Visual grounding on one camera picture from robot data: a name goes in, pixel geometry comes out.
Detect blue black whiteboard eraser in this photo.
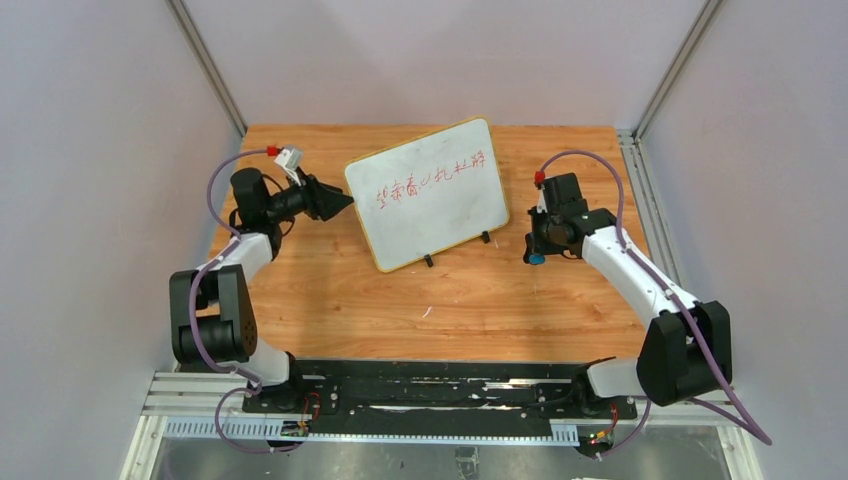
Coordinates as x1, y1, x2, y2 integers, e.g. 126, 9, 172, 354
522, 236, 545, 265

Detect yellow framed whiteboard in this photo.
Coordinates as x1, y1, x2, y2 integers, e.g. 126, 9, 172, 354
344, 117, 510, 273

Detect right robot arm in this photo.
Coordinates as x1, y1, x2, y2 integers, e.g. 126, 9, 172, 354
523, 172, 732, 406

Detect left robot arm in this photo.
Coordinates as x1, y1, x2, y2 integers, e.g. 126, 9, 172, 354
169, 168, 354, 408

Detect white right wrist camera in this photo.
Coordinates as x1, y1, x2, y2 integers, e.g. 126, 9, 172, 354
535, 185, 547, 214

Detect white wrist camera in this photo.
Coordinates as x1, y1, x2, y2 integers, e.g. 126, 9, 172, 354
535, 185, 547, 214
274, 146, 303, 176

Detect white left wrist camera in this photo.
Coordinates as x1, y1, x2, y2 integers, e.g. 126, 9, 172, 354
274, 146, 303, 176

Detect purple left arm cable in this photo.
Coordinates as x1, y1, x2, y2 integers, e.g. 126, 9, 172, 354
188, 148, 303, 455

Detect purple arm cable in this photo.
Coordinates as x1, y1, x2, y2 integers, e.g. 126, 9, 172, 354
188, 148, 303, 455
537, 149, 774, 460

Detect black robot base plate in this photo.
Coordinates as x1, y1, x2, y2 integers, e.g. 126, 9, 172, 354
241, 359, 637, 440

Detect aluminium frame rails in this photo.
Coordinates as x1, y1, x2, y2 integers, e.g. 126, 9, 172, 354
121, 360, 764, 479

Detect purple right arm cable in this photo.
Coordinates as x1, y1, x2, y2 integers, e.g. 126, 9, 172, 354
537, 149, 774, 460

